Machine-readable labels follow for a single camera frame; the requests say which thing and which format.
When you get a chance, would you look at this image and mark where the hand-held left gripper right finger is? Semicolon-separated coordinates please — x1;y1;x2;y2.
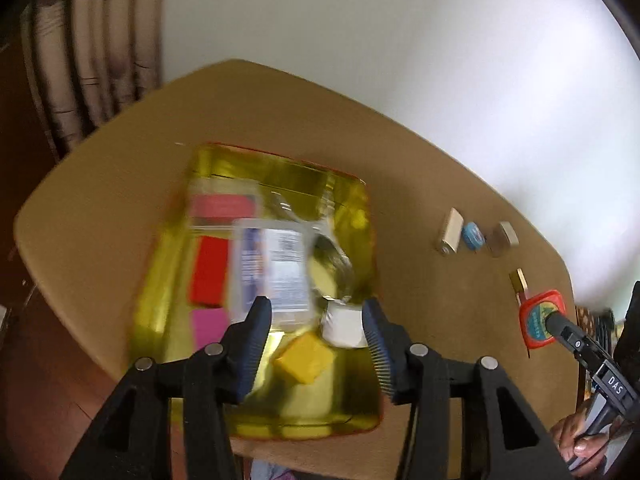
362;297;573;480

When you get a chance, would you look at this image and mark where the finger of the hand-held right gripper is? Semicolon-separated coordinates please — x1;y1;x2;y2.
619;280;640;361
547;312;614;376

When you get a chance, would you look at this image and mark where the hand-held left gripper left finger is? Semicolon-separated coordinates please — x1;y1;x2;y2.
60;296;274;480

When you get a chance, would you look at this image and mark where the red round colourful clip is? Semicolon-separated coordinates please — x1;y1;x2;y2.
518;288;568;359

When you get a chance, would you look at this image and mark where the white zigzag block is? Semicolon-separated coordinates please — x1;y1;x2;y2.
320;305;368;350

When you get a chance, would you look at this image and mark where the magenta block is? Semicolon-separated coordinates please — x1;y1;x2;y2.
191;308;231;356

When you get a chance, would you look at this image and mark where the yellow block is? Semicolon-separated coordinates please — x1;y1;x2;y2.
270;334;335;385

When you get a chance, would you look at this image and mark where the red tin box gold inside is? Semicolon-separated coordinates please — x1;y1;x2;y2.
131;142;385;442

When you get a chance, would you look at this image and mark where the clear plastic box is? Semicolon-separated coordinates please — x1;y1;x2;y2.
229;217;317;331

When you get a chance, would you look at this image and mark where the red block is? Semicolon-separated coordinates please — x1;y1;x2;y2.
189;236;232;307

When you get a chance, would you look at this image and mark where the salmon pink block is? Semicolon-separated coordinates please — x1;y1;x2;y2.
189;194;256;218

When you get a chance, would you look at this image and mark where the person's right hand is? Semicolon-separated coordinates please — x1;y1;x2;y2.
550;407;640;476

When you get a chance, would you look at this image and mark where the dark patterned cloth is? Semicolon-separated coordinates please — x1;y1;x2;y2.
575;305;617;338

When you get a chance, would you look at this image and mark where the brown block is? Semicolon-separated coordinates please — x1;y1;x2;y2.
509;268;531;306

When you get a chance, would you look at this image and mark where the grey beige cube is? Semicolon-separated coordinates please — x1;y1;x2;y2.
487;221;518;259

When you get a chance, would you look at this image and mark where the person's clothing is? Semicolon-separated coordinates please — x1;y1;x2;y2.
250;457;311;480

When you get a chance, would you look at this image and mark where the blue block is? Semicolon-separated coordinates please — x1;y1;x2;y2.
461;221;486;250

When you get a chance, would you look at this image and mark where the beige eraser block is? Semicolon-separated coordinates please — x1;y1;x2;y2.
439;207;467;257

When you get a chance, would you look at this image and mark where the brown wooden door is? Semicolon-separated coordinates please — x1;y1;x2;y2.
0;0;61;311

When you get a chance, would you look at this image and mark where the beige printed curtain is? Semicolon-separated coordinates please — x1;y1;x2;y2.
20;0;163;158

